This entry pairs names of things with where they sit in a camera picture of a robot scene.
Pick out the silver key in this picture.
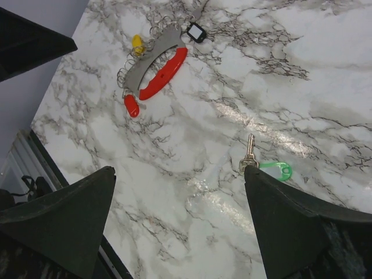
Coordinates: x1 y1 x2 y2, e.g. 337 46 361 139
239 134 259 174

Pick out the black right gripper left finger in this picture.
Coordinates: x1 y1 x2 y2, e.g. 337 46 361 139
1 166 116 278

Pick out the green key tag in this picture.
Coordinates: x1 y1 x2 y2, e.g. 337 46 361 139
259 162 292 181

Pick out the red handled steel key organizer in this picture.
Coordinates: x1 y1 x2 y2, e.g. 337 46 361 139
117 24 188 101

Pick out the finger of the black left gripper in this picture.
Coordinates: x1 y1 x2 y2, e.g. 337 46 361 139
1 8 77 81

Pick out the yellow key tag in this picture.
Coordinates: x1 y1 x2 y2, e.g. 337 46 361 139
132 34 145 56

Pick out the black key tag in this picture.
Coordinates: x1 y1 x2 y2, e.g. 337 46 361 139
186 22 207 44

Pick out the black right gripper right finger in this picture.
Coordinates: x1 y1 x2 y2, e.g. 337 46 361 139
244 166 371 278

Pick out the red key tag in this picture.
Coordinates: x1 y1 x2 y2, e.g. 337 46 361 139
124 94 140 118

